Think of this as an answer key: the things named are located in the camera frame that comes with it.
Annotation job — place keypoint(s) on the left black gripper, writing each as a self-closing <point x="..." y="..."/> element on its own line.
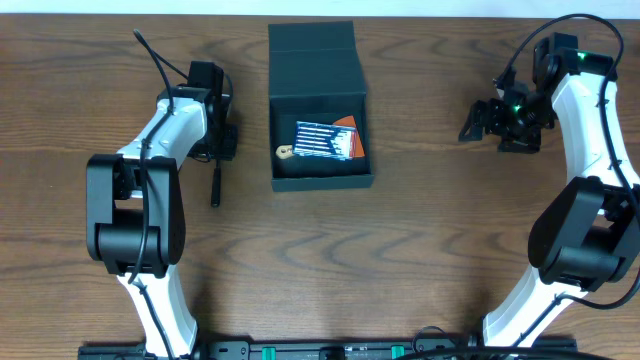
<point x="228" y="138"/>

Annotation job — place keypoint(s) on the wooden handled orange scraper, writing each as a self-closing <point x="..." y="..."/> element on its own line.
<point x="284" y="152"/>

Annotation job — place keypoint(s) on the blue precision screwdriver set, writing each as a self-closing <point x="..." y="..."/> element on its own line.
<point x="323" y="140"/>

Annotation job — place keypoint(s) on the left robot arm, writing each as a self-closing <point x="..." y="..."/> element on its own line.
<point x="135" y="220"/>

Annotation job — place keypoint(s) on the small claw hammer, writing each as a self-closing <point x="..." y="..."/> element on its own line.
<point x="216" y="186"/>

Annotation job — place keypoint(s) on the dark green gift box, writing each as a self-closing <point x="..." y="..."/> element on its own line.
<point x="315" y="76"/>

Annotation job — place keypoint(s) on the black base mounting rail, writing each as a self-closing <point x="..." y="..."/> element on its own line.
<point x="243" y="350"/>

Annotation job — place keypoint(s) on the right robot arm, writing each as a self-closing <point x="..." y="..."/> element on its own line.
<point x="589" y="234"/>

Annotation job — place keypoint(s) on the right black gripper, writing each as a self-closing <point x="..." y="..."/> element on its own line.
<point x="522" y="145"/>

